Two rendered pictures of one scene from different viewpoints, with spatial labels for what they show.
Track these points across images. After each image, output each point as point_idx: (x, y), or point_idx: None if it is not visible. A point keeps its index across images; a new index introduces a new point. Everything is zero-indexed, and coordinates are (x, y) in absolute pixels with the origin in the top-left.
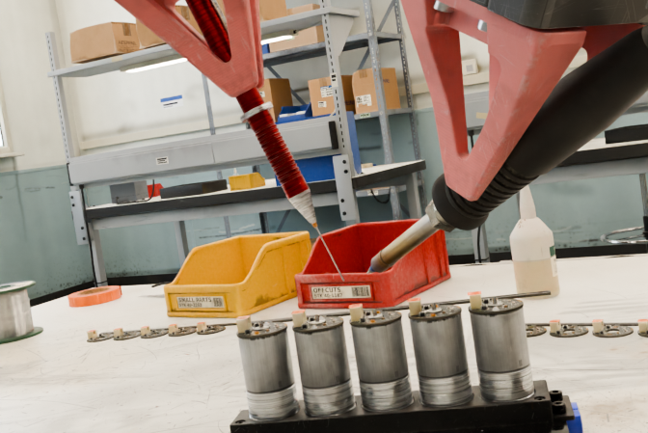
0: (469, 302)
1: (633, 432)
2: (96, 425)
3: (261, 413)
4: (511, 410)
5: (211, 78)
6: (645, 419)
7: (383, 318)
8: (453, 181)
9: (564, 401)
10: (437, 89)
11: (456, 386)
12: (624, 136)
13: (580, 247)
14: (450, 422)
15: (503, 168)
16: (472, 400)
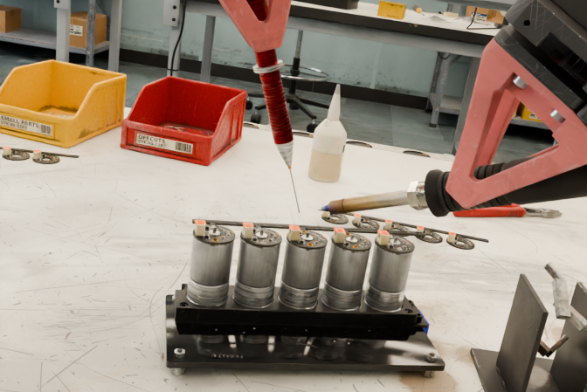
0: (369, 232)
1: (454, 335)
2: (0, 269)
3: (204, 300)
4: (390, 318)
5: (245, 32)
6: (457, 325)
7: (316, 243)
8: (455, 190)
9: (414, 309)
10: (476, 128)
11: (356, 297)
12: None
13: (237, 67)
14: (347, 322)
15: (501, 196)
16: (362, 306)
